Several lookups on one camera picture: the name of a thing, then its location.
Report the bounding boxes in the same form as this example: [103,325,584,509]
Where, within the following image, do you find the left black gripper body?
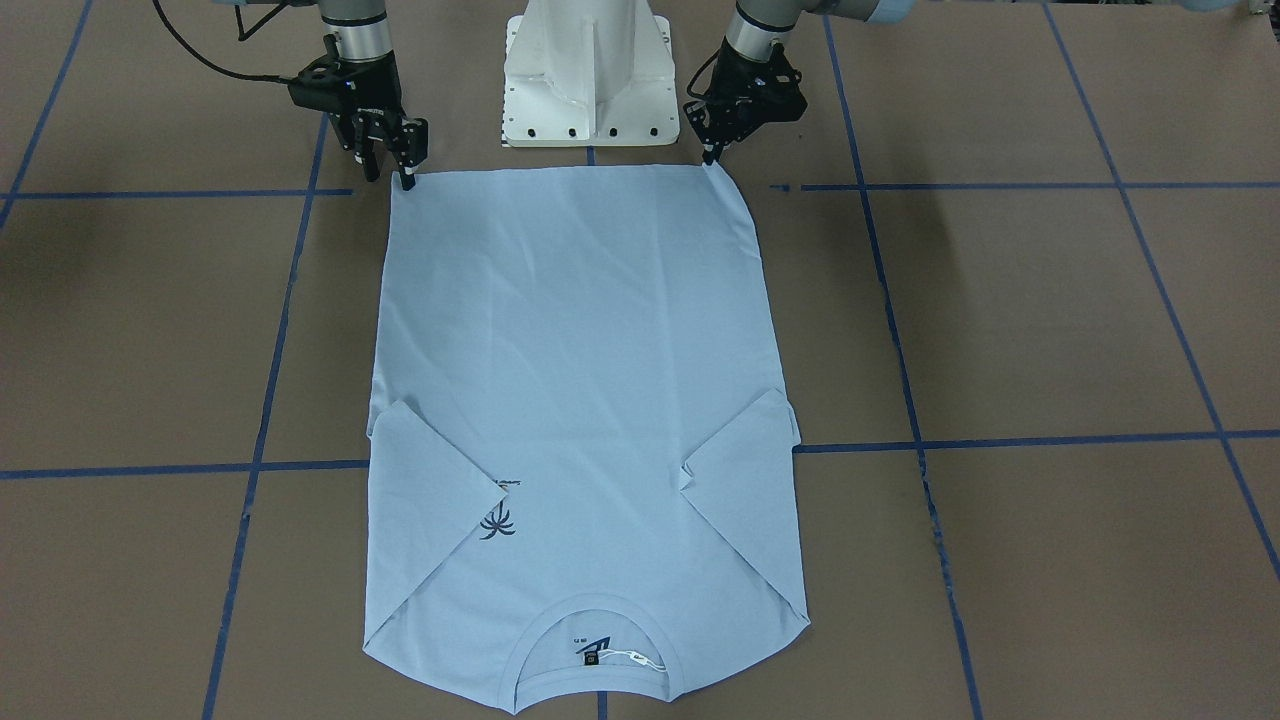
[684,40,808,151]

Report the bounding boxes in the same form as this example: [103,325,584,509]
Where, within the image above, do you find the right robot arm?
[229,1,429,191]

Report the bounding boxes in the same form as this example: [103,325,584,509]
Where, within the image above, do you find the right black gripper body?
[288,35,429,161]

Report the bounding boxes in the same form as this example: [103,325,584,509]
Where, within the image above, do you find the light blue t-shirt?
[362,165,810,714]

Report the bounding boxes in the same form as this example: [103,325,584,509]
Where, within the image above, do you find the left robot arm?
[682,1,915,165]

